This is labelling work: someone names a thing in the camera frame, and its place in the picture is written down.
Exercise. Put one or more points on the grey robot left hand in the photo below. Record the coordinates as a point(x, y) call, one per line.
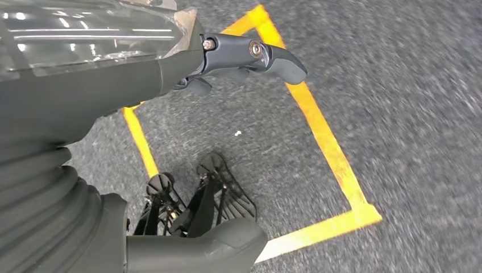
point(75, 94)

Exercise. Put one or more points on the black ribbed robot foot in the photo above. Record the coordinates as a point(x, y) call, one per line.
point(212, 165)
point(160, 184)

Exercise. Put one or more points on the yellow floor tape square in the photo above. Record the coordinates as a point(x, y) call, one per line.
point(320, 124)

